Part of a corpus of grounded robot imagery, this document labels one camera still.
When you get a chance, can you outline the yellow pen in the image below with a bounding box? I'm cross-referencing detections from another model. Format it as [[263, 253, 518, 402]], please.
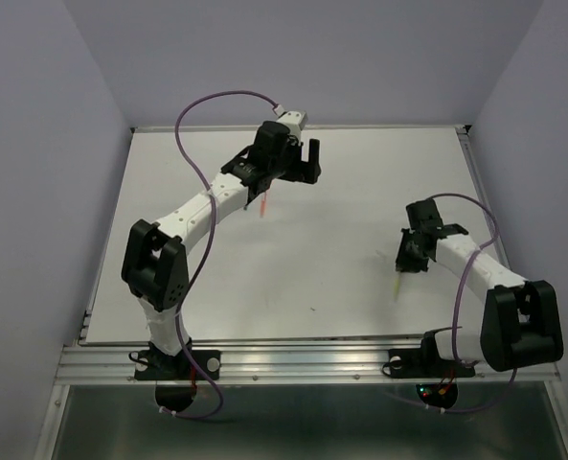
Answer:
[[393, 272, 402, 303]]

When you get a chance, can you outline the orange pen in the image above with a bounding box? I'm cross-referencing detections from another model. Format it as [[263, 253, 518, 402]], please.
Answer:
[[259, 191, 268, 219]]

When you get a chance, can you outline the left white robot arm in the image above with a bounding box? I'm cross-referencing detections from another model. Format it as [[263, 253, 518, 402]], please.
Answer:
[[122, 111, 321, 378]]

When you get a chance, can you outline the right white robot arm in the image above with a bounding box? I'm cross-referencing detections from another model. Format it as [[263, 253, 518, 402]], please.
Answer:
[[390, 197, 564, 379]]

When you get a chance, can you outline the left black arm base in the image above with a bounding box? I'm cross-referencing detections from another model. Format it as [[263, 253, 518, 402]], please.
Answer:
[[128, 346, 206, 417]]

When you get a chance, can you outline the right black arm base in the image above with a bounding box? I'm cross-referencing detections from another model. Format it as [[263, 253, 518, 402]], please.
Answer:
[[381, 348, 476, 412]]

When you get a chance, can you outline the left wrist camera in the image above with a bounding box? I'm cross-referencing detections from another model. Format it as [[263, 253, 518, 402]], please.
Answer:
[[276, 111, 308, 143]]

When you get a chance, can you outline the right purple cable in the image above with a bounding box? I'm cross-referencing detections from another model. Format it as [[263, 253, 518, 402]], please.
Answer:
[[383, 193, 517, 416]]

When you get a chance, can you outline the purple cable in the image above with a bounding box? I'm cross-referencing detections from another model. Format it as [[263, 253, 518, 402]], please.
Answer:
[[157, 90, 284, 421], [383, 193, 517, 416]]

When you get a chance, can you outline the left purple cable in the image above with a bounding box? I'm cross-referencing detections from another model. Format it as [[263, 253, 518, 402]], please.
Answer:
[[157, 90, 284, 421]]

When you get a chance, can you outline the aluminium mounting rail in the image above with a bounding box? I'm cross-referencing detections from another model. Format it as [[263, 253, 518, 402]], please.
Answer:
[[53, 337, 562, 384]]

